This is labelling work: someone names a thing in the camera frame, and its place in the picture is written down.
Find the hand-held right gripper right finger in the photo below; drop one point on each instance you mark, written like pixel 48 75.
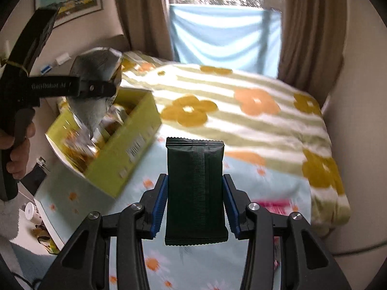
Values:
pixel 229 205

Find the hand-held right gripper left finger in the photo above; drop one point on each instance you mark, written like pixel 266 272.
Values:
pixel 160 205

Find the white cup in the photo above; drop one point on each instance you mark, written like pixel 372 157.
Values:
pixel 30 211

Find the white power adapter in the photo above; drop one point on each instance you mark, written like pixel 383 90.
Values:
pixel 63 58

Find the yellow-green cardboard box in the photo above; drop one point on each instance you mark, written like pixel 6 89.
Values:
pixel 130 145

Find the pile of yellow snack bags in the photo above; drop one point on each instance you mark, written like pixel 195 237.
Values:
pixel 81 154

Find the light blue daisy tablecloth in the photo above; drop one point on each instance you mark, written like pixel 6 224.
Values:
pixel 60 187

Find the beige curtain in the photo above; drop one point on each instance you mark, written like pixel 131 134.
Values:
pixel 142 15
pixel 311 30

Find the light blue towel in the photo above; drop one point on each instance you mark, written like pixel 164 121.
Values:
pixel 223 36

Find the dark green snack packet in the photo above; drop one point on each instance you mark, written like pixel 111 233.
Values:
pixel 196 187

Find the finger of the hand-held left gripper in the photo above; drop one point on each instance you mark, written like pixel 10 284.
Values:
pixel 96 88

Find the yellow plastic bag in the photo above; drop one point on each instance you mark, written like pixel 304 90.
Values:
pixel 47 238

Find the floral striped blanket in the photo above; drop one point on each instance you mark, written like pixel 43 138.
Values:
pixel 242 127

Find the person's left hand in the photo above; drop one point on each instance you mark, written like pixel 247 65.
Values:
pixel 21 160

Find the silver foil snack bag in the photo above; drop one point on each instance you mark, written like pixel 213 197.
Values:
pixel 90 63

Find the black flat object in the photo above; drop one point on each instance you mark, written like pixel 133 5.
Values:
pixel 31 181

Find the pink white snack packet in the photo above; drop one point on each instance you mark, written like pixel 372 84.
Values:
pixel 272 204

